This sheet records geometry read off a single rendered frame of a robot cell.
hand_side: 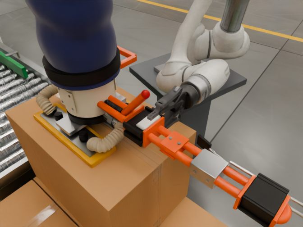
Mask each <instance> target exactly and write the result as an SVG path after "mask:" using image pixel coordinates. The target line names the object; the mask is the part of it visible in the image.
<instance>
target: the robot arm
mask: <svg viewBox="0 0 303 227"><path fill-rule="evenodd" d="M212 1H213V0H194V2H193V4H192V6H191V8H190V10H189V12H188V14H187V16H186V18H185V20H184V22H183V23H182V24H181V25H180V27H179V29H178V31H177V34H176V37H175V41H174V44H173V48H172V52H171V57H170V59H169V60H168V61H167V62H166V63H165V66H164V68H163V69H162V70H161V71H160V72H159V73H158V75H157V77H156V84H157V86H158V88H159V89H160V90H161V91H162V92H164V93H166V95H164V96H163V97H162V98H161V99H159V100H158V101H157V102H156V103H155V106H156V107H155V108H154V107H152V109H151V110H152V111H153V112H151V113H150V114H149V115H148V116H147V117H145V118H144V119H143V120H142V121H140V122H139V123H138V124H136V126H137V127H138V128H140V129H142V130H143V131H144V130H145V129H147V128H148V127H149V126H151V125H152V124H153V123H154V122H156V121H157V120H158V119H160V118H161V116H160V115H162V114H164V113H165V114H164V118H165V123H164V127H165V128H167V129H168V128H169V127H171V126H172V125H173V124H174V123H176V122H178V121H179V118H178V116H179V114H180V113H182V111H183V110H184V109H190V108H192V107H193V106H194V105H196V104H199V103H201V102H202V101H203V100H204V99H205V98H207V97H208V96H209V95H212V94H214V93H215V92H217V91H218V90H219V89H220V88H221V87H222V86H223V85H224V84H225V83H226V81H227V80H228V78H229V75H230V69H229V66H228V64H227V63H226V62H225V61H224V59H235V58H239V57H241V56H243V55H245V54H246V53H247V51H248V49H249V46H250V39H249V35H248V34H247V33H246V32H245V31H244V27H243V26H242V21H243V18H244V16H245V13H246V10H247V7H248V4H249V1H250V0H226V4H225V9H224V12H223V16H222V20H221V21H219V22H218V23H217V24H216V25H215V27H214V28H213V30H207V29H205V26H204V25H203V24H202V23H201V20H202V18H203V17H204V15H205V13H206V11H207V10H208V8H209V6H210V5H211V3H212ZM203 59H212V60H209V61H207V62H203V63H201V60H203ZM161 103H162V104H161Z"/></svg>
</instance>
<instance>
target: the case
mask: <svg viewBox="0 0 303 227"><path fill-rule="evenodd" d="M116 87H117V90H115V92H117V93H119V94H121V95H122V96H124V97H125V98H126V100H128V101H129V102H132V101H133V100H134V99H135V98H136V97H135V96H134V95H132V94H130V93H128V92H127V91H125V90H123V89H121V88H120V87H118V86H116ZM41 110H42V109H41V108H40V107H39V106H38V104H37V102H36V97H34V98H32V99H30V100H28V101H26V102H24V103H22V104H20V105H18V106H16V107H14V108H12V109H10V110H8V111H5V114H6V116H7V118H8V120H9V122H10V124H11V126H12V128H13V130H14V133H15V135H16V137H17V139H18V141H19V143H20V145H21V147H22V149H23V151H24V153H25V155H26V157H27V159H28V160H29V163H30V165H31V167H32V169H33V171H34V173H35V175H36V176H37V177H38V178H39V179H40V180H41V182H42V183H43V184H44V185H45V186H46V187H47V188H48V189H49V190H50V191H51V193H52V194H53V195H54V196H55V197H56V198H57V199H58V200H59V201H60V202H61V203H62V205H63V206H64V207H65V208H66V209H67V210H68V211H69V212H70V213H71V214H72V215H73V216H74V217H75V218H76V219H77V221H78V222H79V223H80V224H81V225H82V226H83V227H159V226H160V224H161V223H162V222H163V221H164V220H165V219H166V218H167V217H168V216H169V214H170V213H171V212H172V211H173V210H174V209H175V208H176V207H177V205H178V204H179V203H180V202H181V201H182V200H183V199H184V198H185V197H186V195H187V193H188V184H189V178H190V174H189V167H188V166H186V165H185V164H183V163H182V162H180V161H179V160H177V159H175V160H173V159H171V158H170V157H169V156H167V155H165V154H164V153H162V152H161V151H160V148H159V147H158V146H156V145H155V144H153V143H150V144H149V145H148V146H147V147H145V148H144V147H143V145H142V146H141V147H140V146H138V145H137V144H136V143H134V142H133V141H131V140H130V139H129V138H127V137H124V139H122V141H120V143H118V144H117V145H115V146H116V151H115V152H114V153H112V154H111V155H109V156H108V157H107V158H106V159H104V160H103V161H101V162H100V163H99V164H98V165H96V166H95V167H94V168H91V167H90V166H88V165H87V164H86V163H85V162H84V161H83V160H81V159H80V158H79V157H78V156H77V155H76V154H75V153H74V152H73V151H71V150H70V149H69V148H68V147H67V146H66V145H64V144H63V143H62V142H61V141H60V140H59V139H57V138H56V137H55V136H54V135H53V134H52V133H51V132H49V131H48V130H47V129H46V128H45V127H44V126H42V125H41V124H40V123H39V122H38V121H37V120H36V119H35V118H34V116H33V115H34V114H36V113H38V112H40V111H41ZM88 126H89V127H90V128H91V129H93V130H94V131H95V132H97V133H98V134H99V135H101V136H102V137H103V138H104V137H106V136H108V134H110V133H111V132H112V131H113V130H112V129H110V128H109V127H107V126H106V125H105V124H103V123H99V124H96V125H88ZM168 130H170V131H172V132H173V131H176V132H178V133H180V134H181V135H183V136H185V137H186V138H188V139H189V142H190V143H191V144H193V145H195V138H196V131H195V130H193V129H192V128H190V127H188V126H186V125H185V124H183V123H181V122H179V121H178V122H176V123H174V124H173V125H172V126H171V127H169V128H168Z"/></svg>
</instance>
